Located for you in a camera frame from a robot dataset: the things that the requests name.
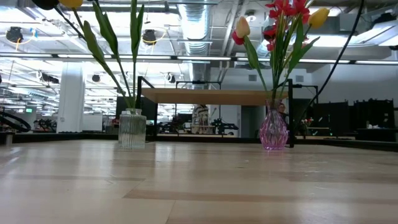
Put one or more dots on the clear ribbed glass vase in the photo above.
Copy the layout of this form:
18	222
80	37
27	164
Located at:
132	130

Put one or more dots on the pink ribbed glass vase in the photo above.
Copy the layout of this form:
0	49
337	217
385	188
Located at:
273	132

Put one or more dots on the cream artificial tulip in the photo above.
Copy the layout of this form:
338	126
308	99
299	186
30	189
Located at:
242	27

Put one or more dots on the orange artificial flower bunch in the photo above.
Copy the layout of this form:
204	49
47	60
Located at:
287	9

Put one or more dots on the yellow artificial tulip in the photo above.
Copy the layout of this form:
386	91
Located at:
71	3
318	18

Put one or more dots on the black background robot arm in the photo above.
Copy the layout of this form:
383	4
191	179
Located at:
225	126

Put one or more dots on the person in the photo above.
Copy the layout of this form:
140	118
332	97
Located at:
282	109
200	119

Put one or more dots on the black ceiling device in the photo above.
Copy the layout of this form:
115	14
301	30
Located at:
149	37
170	78
14	34
95	78

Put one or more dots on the long ceiling light strip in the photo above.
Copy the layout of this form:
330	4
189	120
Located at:
93	56
323	61

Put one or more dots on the white round pillar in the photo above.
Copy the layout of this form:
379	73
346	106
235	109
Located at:
71	93

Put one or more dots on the black office partition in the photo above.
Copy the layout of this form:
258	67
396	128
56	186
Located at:
373	118

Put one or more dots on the wooden shelf black frame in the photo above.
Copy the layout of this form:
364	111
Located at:
211	97

